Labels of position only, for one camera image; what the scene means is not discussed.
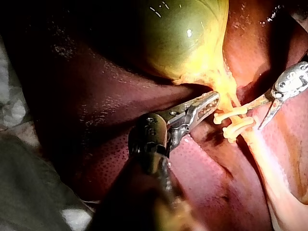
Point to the right arm instrument jaw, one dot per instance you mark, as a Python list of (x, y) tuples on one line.
[(261, 102), (270, 113)]

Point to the left arm instrument jaw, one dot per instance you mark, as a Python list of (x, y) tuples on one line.
[(207, 106), (197, 99)]

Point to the right arm instrument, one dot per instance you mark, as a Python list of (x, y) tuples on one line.
[(292, 80)]

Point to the left arm instrument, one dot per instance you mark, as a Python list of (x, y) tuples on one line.
[(149, 130)]

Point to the gallbladder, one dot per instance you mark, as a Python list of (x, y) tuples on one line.
[(183, 36)]

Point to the dark left arm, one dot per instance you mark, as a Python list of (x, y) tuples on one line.
[(134, 197)]

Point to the thin tube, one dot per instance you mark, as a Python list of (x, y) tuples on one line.
[(234, 99)]

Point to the white clip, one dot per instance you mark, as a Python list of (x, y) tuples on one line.
[(228, 115), (240, 125), (232, 138)]

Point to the pale fatty tissue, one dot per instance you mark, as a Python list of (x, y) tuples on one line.
[(264, 158)]

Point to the dark red liver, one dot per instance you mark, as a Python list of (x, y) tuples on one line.
[(101, 91)]

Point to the white cloth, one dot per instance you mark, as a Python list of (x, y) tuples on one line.
[(12, 96)]

